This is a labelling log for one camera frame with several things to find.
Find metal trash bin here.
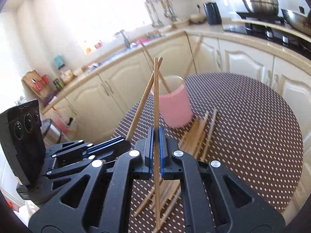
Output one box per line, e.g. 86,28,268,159
40,118,64,146

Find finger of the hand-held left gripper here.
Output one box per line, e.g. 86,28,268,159
46,139,132,179
46,136,125,158

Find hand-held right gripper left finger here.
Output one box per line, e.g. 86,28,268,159
29,127,154,233

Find slender wooden chopstick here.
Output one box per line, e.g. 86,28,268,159
126,57,163,140
139,39,172,93
183,34,204,78
154,57,162,230

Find brown polka dot tablecloth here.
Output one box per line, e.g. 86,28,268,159
113,72,304,233

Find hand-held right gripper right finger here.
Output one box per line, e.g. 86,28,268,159
159,127,285,233

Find metal wok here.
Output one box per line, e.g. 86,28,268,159
280,6,311,36

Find ceramic bowl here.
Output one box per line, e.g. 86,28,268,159
189,13,207,25

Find pink cup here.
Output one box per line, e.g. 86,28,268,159
151,75,194,129

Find pile of wooden chopsticks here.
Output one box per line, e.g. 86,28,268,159
134,109,218,226

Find cream kitchen cabinets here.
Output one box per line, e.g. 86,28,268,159
41,33,311,214

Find black electric kettle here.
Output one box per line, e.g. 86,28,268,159
203,2,222,25

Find teal lid jar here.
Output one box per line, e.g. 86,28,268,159
53,55,74,83

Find hanging utensil rack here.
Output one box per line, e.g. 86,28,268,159
143,0,179,28

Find wooden cutting board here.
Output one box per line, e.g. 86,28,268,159
22,70,52,101

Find beige kitchen countertop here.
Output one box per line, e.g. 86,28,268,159
40,17,311,113

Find red handled scissors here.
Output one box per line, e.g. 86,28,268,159
31,75,49,91

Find stainless kitchen sink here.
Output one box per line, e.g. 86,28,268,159
107,42,156,61

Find black gas stove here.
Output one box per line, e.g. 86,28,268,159
224,11,311,60

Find chrome faucet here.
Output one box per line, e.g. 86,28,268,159
114,29,137,51

